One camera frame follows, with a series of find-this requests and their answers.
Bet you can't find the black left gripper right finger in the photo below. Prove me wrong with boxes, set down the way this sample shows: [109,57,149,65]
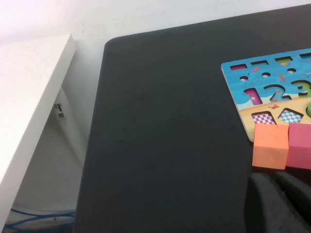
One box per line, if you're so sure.
[275,171,311,219]

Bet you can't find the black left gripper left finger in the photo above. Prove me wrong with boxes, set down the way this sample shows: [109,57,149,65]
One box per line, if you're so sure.
[244,172,311,233]

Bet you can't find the colourful wooden number puzzle board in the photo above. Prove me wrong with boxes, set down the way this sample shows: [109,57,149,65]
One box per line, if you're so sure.
[220,48,311,142]

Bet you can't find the hot pink foam cube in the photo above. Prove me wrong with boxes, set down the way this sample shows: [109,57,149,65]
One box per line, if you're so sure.
[285,122,311,169]

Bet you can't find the orange foam cube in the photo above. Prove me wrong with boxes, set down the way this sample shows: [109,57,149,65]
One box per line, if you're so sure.
[252,124,290,170]

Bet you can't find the black white label sticker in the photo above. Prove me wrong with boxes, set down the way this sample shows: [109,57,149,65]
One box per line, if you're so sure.
[54,103,68,125]

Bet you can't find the white side table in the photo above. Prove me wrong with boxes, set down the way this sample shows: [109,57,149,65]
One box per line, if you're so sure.
[0,33,77,195]

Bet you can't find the blue cable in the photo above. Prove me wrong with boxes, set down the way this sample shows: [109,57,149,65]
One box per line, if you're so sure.
[2,215,75,231]
[9,208,76,217]

